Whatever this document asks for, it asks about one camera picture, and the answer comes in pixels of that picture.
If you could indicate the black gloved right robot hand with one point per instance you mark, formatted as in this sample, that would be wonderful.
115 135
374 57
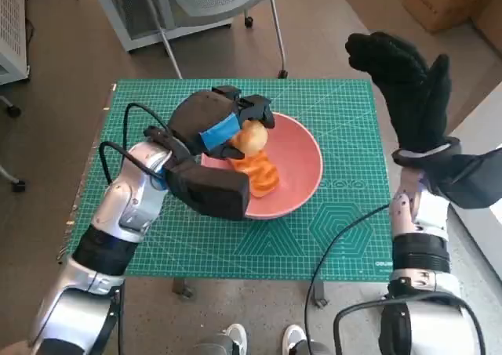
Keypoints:
415 100

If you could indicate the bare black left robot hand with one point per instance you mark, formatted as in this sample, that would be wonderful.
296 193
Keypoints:
196 120

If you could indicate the round toy bread bun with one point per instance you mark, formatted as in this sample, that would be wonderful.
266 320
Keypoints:
255 137

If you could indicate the rectangular striped toy bread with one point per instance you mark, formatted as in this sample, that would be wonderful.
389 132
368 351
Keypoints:
263 174

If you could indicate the pink bowl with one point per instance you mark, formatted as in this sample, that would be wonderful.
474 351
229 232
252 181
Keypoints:
298 163

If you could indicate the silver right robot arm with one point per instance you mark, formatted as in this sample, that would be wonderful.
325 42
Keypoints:
427 218

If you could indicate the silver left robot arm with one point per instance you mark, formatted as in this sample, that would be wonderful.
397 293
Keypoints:
133 198

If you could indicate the cardboard box with black print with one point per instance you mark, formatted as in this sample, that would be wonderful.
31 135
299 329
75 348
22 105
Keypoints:
435 2

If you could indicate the plain cardboard box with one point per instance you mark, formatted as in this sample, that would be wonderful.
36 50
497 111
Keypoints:
490 22

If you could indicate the green cutting mat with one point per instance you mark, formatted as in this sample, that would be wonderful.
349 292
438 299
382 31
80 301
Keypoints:
235 245

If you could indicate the metal table leg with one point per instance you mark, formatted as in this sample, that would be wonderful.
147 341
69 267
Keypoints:
182 288
319 294

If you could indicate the grey chair leg with caster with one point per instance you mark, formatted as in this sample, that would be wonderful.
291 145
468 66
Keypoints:
19 185
15 111

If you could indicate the white perforated appliance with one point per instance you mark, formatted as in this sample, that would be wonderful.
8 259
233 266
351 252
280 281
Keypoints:
12 26

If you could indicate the white shoe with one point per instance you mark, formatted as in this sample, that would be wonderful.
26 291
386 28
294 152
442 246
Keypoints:
237 337
292 337

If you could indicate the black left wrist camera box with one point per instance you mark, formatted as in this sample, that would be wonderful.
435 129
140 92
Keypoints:
212 192

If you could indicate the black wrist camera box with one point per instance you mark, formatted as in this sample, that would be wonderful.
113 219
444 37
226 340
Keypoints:
470 182
212 192

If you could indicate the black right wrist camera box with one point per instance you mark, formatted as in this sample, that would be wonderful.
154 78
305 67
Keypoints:
470 182

